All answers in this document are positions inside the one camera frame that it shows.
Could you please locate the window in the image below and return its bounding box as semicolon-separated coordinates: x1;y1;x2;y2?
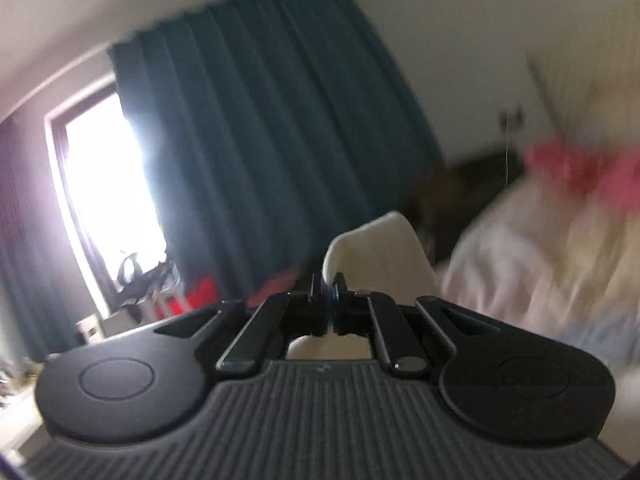
44;84;170;319

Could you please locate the black bag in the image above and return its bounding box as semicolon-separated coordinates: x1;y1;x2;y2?
115;252;182;322

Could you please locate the teal curtain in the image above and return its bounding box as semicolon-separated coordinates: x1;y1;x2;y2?
106;0;447;312

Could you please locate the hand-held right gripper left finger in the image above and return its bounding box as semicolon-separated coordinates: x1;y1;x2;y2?
155;272;329;380

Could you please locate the dark purple curtain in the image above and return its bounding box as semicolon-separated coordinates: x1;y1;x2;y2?
0;114;68;363

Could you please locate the red object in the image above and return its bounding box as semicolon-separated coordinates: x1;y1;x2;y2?
162;277;218;318

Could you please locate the dark headboard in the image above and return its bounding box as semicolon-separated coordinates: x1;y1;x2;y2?
411;151;527;264

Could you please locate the wall socket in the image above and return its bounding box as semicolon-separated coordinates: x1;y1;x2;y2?
499;105;526;129

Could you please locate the cream white garment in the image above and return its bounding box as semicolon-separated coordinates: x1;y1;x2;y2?
287;211;437;361

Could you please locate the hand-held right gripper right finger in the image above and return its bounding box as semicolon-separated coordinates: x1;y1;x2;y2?
333;272;501;377

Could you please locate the reddish pink cloth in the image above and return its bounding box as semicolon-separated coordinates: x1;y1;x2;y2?
246;266;304;308

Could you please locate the pale crumpled bedding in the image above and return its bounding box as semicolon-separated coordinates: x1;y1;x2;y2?
440;125;640;431

